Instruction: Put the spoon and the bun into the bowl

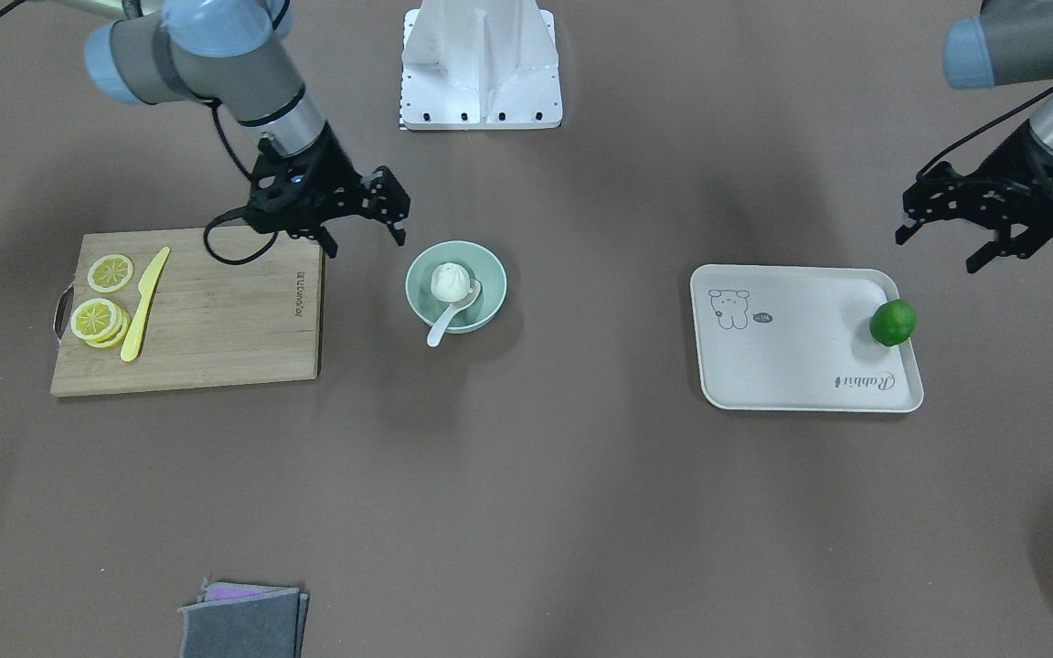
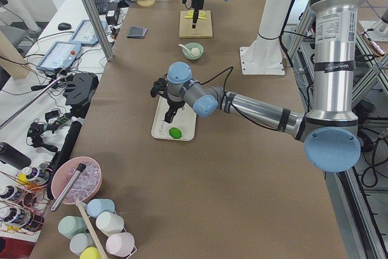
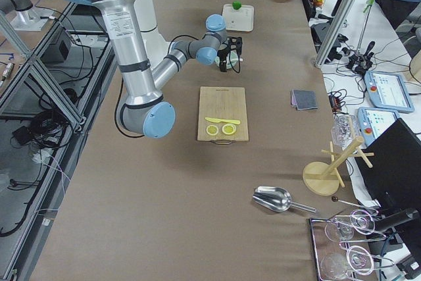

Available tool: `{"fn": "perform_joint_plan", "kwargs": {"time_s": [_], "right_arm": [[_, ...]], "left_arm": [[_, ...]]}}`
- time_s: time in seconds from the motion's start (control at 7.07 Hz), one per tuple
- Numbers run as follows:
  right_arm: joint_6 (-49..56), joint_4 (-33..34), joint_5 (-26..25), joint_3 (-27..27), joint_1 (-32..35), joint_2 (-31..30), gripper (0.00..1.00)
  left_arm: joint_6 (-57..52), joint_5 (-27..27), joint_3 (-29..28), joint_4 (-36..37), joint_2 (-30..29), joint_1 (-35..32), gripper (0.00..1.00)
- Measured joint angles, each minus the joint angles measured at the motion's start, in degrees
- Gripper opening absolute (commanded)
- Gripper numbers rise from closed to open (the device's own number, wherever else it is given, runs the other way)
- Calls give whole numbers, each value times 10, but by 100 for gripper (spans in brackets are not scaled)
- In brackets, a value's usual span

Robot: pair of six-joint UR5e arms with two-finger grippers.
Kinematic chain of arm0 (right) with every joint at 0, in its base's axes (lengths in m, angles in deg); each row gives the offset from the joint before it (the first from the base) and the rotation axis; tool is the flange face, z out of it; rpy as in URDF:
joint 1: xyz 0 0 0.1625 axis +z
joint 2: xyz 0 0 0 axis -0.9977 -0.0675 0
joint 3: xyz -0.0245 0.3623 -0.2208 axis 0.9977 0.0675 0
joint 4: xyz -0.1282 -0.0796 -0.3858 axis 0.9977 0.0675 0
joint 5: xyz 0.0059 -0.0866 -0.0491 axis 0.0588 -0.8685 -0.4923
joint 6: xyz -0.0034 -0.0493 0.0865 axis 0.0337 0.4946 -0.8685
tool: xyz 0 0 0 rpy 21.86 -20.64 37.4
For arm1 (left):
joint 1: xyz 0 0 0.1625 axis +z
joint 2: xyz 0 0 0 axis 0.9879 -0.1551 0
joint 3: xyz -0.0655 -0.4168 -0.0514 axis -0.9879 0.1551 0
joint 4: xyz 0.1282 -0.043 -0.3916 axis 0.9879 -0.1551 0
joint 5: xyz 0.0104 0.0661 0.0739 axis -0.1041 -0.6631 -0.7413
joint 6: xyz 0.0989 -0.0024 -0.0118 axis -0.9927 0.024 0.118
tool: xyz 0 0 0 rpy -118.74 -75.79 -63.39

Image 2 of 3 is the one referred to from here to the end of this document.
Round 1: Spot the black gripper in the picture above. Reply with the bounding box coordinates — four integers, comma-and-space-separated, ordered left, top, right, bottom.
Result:
164, 98, 184, 123
191, 0, 203, 29

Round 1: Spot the white ceramic spoon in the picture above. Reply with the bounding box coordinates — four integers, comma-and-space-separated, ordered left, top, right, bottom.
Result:
178, 44, 192, 55

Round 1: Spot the white steamed bun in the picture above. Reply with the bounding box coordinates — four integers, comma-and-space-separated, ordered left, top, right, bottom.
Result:
191, 47, 201, 56

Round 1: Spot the mint green bowl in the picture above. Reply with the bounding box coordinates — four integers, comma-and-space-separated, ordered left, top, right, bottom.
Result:
182, 42, 204, 60

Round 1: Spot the pink bowl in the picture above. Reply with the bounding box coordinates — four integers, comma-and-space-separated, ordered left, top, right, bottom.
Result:
51, 156, 102, 204

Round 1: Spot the lemon slice stack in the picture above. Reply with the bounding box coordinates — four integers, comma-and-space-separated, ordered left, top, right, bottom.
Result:
186, 10, 194, 18

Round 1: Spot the yellow plastic knife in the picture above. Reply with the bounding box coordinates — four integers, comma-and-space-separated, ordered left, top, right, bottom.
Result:
184, 15, 208, 20

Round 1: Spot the cream rabbit tray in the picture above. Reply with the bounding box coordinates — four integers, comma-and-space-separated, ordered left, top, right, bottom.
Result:
151, 96, 196, 141

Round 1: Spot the bamboo cutting board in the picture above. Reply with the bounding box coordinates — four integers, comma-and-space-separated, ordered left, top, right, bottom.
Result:
179, 10, 213, 39

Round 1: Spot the green lime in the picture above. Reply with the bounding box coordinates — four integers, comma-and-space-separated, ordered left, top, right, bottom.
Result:
169, 127, 182, 139

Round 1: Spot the grey folded cloth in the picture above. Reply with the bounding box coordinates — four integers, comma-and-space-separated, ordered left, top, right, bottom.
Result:
127, 26, 148, 39

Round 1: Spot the upper teach pendant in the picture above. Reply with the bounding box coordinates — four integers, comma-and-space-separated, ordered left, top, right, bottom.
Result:
70, 19, 99, 47

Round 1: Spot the teach pendant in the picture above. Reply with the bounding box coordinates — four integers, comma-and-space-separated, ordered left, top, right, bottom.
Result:
36, 41, 81, 72
70, 19, 99, 47

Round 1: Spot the blue plastic cup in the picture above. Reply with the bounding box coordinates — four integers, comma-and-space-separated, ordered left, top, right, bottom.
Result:
86, 198, 115, 218

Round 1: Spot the white plastic cup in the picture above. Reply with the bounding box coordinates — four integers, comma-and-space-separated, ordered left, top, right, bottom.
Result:
96, 212, 124, 237

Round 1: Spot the lower teach pendant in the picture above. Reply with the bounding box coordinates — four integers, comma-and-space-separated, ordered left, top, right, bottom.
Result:
36, 41, 81, 72

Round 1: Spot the black computer mouse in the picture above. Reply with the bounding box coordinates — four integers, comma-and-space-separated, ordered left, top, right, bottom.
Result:
58, 22, 72, 31

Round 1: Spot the pink plastic cup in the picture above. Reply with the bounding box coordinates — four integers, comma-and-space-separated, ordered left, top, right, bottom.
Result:
105, 232, 136, 257

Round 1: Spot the metal muddler stick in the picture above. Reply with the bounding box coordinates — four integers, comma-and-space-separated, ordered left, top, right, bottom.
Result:
50, 163, 87, 212

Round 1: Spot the green plastic cup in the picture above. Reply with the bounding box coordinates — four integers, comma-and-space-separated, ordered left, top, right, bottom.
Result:
58, 216, 87, 240

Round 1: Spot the grey plastic cup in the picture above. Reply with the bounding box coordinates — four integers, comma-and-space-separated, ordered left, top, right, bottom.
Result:
69, 233, 95, 256

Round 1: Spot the yellow plastic cup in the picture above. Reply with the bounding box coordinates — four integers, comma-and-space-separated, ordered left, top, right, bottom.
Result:
79, 246, 102, 259

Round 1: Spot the black bottle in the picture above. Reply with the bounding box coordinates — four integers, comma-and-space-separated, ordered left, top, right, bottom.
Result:
1, 142, 32, 170

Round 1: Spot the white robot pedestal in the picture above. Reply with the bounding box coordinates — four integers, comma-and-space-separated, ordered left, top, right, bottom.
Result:
240, 0, 292, 75

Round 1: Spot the aluminium frame post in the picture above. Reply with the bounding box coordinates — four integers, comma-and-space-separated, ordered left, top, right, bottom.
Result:
81, 0, 113, 61

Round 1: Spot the copper wire bottle rack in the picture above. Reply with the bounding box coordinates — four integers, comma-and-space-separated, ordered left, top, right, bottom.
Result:
1, 167, 51, 235

